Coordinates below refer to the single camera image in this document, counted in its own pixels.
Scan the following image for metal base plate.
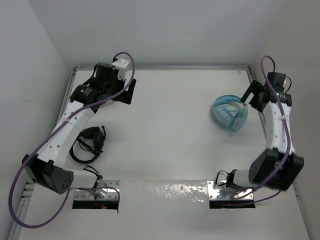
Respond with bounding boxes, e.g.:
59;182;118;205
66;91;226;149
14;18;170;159
73;180;120;201
206;180;254;202

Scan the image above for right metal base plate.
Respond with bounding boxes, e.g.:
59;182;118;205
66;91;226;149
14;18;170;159
206;180;254;202

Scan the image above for white front cover board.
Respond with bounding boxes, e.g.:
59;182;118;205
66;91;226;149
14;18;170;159
19;180;309;240

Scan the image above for aluminium table edge rail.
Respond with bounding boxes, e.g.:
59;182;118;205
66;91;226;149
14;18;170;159
73;64;252;72

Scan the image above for black headphones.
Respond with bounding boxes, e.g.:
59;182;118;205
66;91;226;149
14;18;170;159
69;126;107;165

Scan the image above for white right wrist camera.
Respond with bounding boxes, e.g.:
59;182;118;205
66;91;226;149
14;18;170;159
282;77;289;93

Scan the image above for light blue headphones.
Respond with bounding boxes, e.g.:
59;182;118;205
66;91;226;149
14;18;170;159
211;94;249;131

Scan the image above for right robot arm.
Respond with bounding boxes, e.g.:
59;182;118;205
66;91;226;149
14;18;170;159
225;72;304;191

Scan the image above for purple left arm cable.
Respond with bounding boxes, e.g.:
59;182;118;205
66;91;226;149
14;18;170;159
8;51;137;228

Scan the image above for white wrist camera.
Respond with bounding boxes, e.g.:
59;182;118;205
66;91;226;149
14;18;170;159
111;59;131;80
282;77;289;93

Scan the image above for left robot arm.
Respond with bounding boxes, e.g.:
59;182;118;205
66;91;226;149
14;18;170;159
22;59;136;195

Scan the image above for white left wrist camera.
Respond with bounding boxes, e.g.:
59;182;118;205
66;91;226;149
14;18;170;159
111;59;131;80

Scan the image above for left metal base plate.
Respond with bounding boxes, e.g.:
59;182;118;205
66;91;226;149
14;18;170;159
73;180;120;201

